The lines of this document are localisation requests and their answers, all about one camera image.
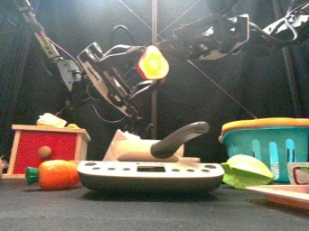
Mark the red toy apple half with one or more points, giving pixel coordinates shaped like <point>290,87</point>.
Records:
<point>153,63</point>

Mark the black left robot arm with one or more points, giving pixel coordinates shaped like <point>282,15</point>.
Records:
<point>48,48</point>

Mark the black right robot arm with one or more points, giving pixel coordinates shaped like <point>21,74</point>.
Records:
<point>284,25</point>

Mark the small yellow toy piece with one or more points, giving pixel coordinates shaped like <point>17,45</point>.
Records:
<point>73,125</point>

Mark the light wooden board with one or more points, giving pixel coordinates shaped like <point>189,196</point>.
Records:
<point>117,144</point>

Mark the pale yellow toy food piece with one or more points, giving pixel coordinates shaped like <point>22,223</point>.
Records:
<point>52,120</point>

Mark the red wooden drawer box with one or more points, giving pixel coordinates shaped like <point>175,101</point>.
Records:
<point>48,149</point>

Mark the grey digital kitchen scale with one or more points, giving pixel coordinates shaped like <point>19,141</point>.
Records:
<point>151,177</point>

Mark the orange toy carrot green top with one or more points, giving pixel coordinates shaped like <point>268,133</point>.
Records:
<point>54,174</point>

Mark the teal basket orange rim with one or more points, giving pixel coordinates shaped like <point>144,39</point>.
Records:
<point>268,144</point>

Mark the green toy lettuce leaf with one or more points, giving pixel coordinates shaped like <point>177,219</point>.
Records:
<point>248,172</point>

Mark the small white framed toy card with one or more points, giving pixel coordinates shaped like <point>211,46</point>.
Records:
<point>299,173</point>

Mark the pink plate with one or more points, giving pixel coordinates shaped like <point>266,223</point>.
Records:
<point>282,195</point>

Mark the vertical metal frame pole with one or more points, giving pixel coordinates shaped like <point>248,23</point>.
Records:
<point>155,21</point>

